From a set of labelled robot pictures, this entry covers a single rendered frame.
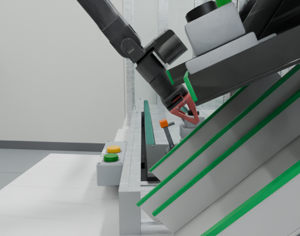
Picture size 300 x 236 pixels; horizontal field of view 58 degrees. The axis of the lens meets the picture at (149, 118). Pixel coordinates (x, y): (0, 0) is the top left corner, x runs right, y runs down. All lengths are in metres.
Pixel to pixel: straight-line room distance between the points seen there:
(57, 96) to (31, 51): 0.66
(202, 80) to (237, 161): 0.17
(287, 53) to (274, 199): 0.11
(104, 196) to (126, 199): 0.20
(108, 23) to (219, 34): 0.42
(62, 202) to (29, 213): 0.08
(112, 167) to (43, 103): 3.29
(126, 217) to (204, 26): 0.45
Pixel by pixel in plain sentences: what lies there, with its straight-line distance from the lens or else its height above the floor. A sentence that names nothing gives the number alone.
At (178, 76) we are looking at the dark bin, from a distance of 0.36.
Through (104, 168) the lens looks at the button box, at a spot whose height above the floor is 0.95.
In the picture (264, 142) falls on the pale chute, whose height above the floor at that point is 1.12.
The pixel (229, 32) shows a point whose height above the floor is 1.24.
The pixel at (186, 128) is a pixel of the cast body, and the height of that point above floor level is 1.05.
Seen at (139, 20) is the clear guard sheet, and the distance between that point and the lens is 2.03.
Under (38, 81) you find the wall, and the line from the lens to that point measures 3.95.
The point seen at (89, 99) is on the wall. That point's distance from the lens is 3.70.
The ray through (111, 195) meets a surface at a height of 0.86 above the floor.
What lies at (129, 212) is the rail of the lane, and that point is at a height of 0.91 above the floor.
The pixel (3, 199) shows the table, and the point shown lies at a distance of 0.85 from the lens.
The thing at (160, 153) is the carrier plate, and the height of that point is 0.97.
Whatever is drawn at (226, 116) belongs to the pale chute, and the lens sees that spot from 0.49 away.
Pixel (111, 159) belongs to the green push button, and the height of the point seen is 0.97.
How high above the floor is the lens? 1.22
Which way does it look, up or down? 12 degrees down
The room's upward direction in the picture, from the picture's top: straight up
